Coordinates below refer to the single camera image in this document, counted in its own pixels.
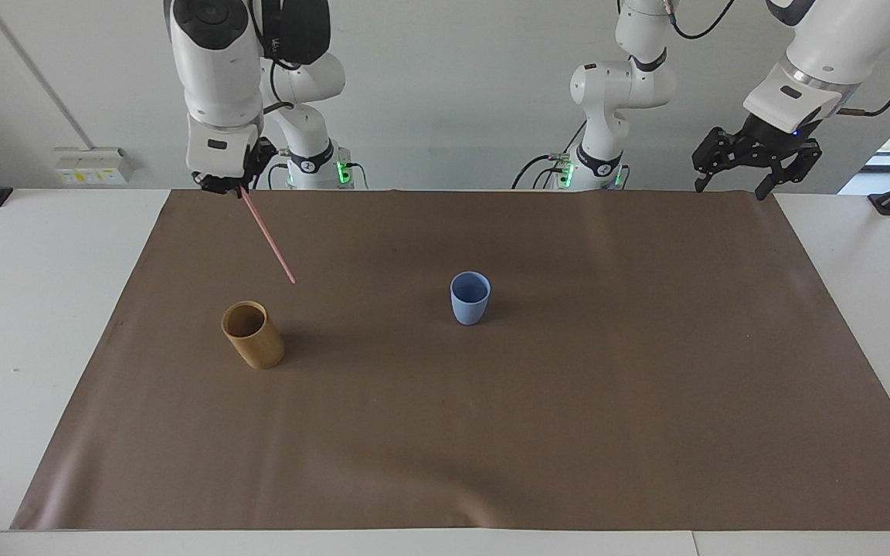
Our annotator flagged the wooden bamboo cup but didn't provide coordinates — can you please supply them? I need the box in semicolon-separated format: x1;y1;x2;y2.
221;300;287;371

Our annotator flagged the pink chopstick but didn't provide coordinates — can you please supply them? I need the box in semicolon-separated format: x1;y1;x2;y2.
239;188;297;285

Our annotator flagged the white wall socket box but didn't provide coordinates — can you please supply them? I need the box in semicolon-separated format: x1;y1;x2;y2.
53;147;134;187

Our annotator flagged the white wall cable duct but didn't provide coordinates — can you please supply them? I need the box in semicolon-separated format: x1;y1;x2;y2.
0;0;98;151

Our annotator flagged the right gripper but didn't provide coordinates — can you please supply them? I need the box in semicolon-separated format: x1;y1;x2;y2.
193;137;278;196

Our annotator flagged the blue cup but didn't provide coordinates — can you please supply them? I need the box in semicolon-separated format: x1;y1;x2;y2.
450;271;492;327

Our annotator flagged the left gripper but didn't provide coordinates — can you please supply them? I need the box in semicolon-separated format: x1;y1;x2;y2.
691;113;824;202

